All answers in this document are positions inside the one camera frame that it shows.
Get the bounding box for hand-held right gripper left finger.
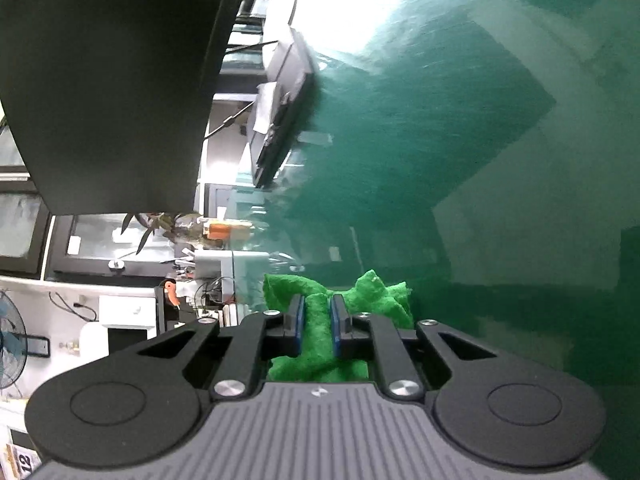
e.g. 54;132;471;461
137;294;305;403

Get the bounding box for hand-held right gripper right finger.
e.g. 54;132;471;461
330;294;499;403

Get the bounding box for green scouring pad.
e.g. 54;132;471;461
262;270;415;383

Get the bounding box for grey box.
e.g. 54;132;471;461
194;251;235;281

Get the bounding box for orange bottle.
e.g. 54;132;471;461
205;220;251;242

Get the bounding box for potted plant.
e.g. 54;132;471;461
120;210;201;256

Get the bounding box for white microwave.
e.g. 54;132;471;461
97;295;158;356

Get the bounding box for white jug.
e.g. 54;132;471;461
80;322;108;363

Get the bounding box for black framed window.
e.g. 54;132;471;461
0;125;51;276
45;212;201;288

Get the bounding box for grey laptop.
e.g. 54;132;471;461
252;25;318;191

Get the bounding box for standing fan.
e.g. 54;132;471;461
0;287;28;391

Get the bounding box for white calendar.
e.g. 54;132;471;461
5;441;40;480

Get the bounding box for large black board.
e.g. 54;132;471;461
0;0;256;217

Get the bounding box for black cable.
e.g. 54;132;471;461
49;291;98;322

